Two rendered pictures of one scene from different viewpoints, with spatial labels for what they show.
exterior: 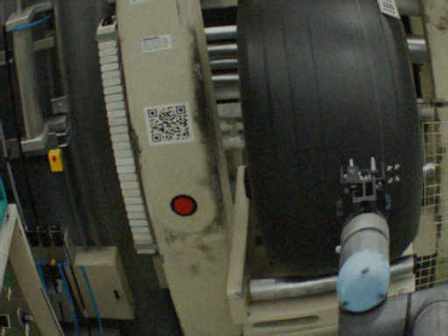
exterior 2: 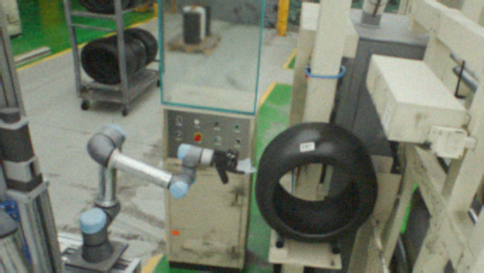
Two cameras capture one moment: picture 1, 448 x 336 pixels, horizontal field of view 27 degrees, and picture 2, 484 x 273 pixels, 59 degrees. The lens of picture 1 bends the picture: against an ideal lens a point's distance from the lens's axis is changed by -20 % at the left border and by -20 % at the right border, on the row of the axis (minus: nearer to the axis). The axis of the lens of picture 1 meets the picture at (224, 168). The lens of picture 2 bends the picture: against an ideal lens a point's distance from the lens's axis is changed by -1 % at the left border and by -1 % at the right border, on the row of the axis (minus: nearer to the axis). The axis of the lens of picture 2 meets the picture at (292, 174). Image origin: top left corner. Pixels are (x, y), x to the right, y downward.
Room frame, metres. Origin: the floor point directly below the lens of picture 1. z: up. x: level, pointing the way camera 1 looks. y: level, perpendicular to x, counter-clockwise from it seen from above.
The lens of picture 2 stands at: (1.18, -1.93, 2.25)
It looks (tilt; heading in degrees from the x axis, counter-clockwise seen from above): 30 degrees down; 79
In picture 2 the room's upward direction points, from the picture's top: 8 degrees clockwise
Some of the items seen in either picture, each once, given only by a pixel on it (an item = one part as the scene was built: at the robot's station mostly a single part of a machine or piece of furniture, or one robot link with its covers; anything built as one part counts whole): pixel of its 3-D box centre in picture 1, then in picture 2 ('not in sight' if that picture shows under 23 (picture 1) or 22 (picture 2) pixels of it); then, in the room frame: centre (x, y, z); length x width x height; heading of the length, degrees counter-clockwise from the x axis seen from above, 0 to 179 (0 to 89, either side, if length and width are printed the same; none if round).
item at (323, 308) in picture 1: (335, 303); (279, 232); (1.50, -0.17, 0.83); 0.36 x 0.09 x 0.06; 82
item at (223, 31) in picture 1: (222, 74); (378, 187); (2.05, -0.03, 1.05); 0.20 x 0.15 x 0.30; 82
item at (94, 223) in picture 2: not in sight; (94, 225); (0.58, -0.20, 0.88); 0.13 x 0.12 x 0.14; 79
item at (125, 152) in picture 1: (125, 133); not in sight; (1.64, 0.15, 1.19); 0.05 x 0.04 x 0.48; 172
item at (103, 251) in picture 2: not in sight; (96, 244); (0.58, -0.21, 0.77); 0.15 x 0.15 x 0.10
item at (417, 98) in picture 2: not in sight; (407, 95); (1.92, -0.36, 1.71); 0.61 x 0.25 x 0.15; 82
